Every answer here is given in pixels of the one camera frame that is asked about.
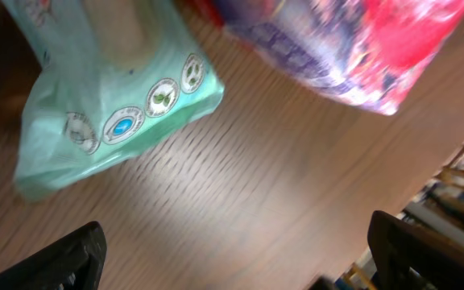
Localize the purple red snack packet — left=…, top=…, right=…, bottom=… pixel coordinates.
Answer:
left=193, top=0, right=464, bottom=115

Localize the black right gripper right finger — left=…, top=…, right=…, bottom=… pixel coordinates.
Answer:
left=367, top=210, right=464, bottom=289

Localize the light green wipes packet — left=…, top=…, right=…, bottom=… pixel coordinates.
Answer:
left=5, top=0, right=224, bottom=201

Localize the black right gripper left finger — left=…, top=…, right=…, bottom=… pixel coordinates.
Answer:
left=0, top=221, right=107, bottom=290

